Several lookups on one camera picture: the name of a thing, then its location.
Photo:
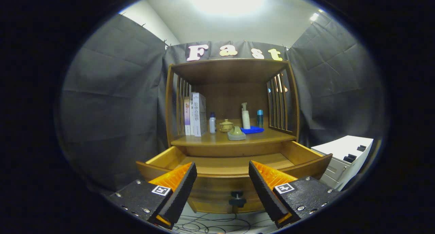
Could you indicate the thick white book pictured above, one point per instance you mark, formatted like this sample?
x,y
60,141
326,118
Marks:
x,y
198,115

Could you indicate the thin purple book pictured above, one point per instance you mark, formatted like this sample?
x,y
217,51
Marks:
x,y
187,116

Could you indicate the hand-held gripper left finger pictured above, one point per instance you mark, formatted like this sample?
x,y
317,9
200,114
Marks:
x,y
181,193

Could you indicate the wooden drawer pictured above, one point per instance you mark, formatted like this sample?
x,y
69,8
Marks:
x,y
234,166

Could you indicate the small ceiling light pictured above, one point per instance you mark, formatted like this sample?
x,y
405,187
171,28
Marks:
x,y
314,17

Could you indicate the folded blue cloth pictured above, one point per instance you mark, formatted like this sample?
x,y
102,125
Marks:
x,y
255,130

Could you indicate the green brush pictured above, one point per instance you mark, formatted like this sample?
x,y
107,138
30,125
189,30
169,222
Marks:
x,y
236,133

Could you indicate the wooden cabinet with slatted sides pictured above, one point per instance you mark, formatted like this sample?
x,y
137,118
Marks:
x,y
234,98

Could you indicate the wooden countertop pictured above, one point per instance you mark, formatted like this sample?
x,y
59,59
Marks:
x,y
217,138

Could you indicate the yellow lidded teacup with saucer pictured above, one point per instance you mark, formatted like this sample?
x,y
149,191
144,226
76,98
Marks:
x,y
226,126

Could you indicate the white pump bottle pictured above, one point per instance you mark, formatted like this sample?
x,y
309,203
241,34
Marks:
x,y
246,120

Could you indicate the white drawer unit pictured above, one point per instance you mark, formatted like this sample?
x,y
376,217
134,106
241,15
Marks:
x,y
340,147

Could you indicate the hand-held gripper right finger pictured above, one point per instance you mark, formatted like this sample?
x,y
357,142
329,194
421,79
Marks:
x,y
265,193

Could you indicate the white bottle with blue cap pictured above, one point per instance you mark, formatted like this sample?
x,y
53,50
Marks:
x,y
212,125

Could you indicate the teal slim bottle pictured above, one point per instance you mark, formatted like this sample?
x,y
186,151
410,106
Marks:
x,y
260,120

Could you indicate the black backdrop cloth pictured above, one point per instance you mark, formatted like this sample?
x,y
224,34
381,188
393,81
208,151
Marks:
x,y
112,108

